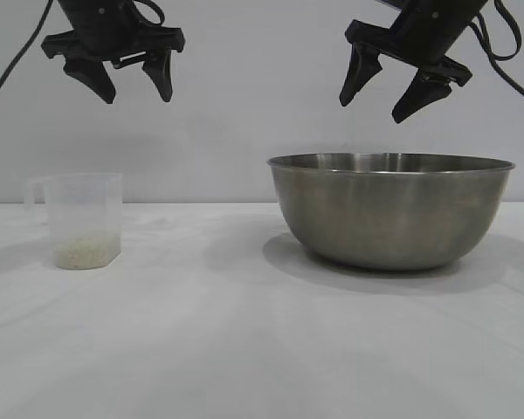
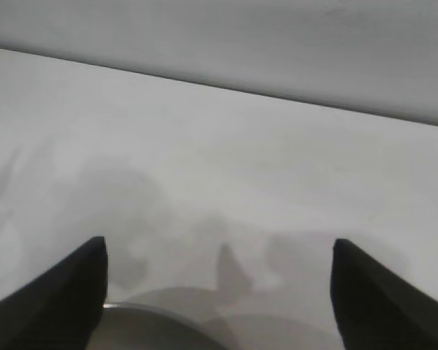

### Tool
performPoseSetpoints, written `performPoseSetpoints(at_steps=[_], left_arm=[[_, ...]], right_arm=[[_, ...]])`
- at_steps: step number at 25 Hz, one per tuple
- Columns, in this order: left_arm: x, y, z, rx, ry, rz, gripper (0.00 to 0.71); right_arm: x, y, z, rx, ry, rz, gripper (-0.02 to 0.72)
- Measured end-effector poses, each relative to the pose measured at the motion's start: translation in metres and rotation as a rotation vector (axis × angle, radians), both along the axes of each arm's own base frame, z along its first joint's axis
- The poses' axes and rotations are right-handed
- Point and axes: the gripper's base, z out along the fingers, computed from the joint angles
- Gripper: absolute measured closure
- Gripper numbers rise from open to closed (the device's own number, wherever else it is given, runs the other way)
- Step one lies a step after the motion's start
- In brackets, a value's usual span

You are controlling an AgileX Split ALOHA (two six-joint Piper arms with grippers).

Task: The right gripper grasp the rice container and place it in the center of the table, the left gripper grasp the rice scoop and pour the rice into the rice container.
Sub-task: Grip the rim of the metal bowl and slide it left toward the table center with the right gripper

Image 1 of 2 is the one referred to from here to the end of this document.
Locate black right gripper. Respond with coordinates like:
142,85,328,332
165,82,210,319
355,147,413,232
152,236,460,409
339,0,486,124

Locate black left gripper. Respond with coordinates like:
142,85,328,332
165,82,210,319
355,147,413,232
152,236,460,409
41,0,187,105

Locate stainless steel mixing bowl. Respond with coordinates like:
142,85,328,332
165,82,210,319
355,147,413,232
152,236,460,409
266,152,516,271

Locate clear plastic measuring cup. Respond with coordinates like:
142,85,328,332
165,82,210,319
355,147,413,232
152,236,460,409
24,173,124,270

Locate white rice grains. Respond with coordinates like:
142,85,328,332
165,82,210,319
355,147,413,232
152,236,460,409
54,229,121,270

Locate black left gripper cable loop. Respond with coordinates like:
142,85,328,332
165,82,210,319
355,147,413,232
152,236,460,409
133,0,166,26

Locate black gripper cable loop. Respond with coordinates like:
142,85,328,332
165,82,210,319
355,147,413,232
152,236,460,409
491,0,521,62
133,0,166,26

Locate long black left arm cable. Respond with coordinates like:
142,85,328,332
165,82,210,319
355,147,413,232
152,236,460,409
0,0,56,110

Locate long black arm cable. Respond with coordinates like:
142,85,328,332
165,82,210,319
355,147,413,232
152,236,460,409
0,0,56,110
473,15,524,110

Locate long black right arm cable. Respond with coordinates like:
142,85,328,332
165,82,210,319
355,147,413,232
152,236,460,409
473,15,524,110

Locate black right gripper cable loop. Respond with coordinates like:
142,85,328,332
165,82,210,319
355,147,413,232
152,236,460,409
491,0,521,62

